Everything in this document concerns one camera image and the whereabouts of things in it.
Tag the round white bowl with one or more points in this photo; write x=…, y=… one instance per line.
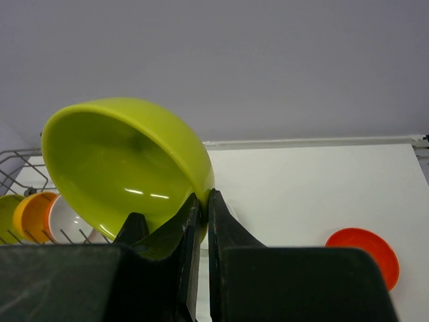
x=64, y=226

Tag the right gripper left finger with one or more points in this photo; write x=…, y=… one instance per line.
x=138, y=277

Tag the yellow bowl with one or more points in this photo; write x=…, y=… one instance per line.
x=30, y=216

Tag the orange-red bowl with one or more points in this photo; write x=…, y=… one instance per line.
x=374, y=245

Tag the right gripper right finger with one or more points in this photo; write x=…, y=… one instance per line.
x=252, y=282

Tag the square white bowl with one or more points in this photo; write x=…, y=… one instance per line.
x=204, y=245

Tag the lime green bowl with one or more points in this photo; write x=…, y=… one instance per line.
x=9, y=235
x=115, y=156

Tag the grey wire dish rack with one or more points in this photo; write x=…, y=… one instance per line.
x=23, y=172

